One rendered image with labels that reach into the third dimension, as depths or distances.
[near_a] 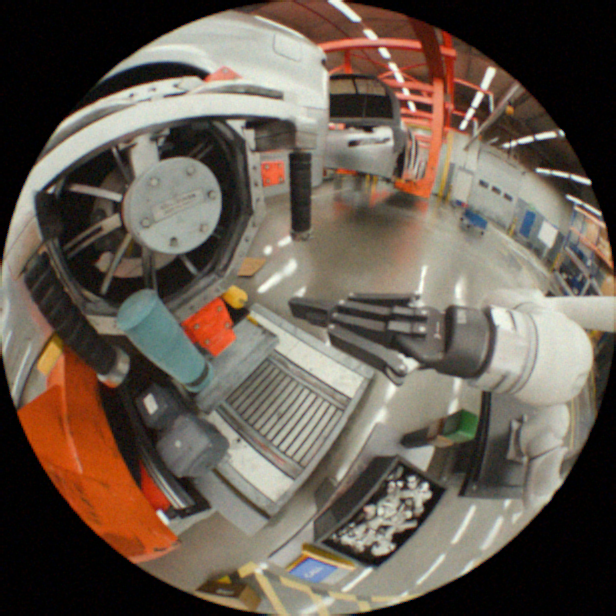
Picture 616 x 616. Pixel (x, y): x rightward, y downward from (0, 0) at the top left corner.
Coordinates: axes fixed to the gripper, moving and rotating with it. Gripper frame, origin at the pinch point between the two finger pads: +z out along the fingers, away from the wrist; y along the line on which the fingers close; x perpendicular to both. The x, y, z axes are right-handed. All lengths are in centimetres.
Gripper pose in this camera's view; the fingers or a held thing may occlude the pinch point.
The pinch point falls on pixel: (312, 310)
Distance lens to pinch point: 24.6
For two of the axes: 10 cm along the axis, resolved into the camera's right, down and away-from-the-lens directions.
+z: -8.3, -1.7, 5.3
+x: 2.3, 7.7, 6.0
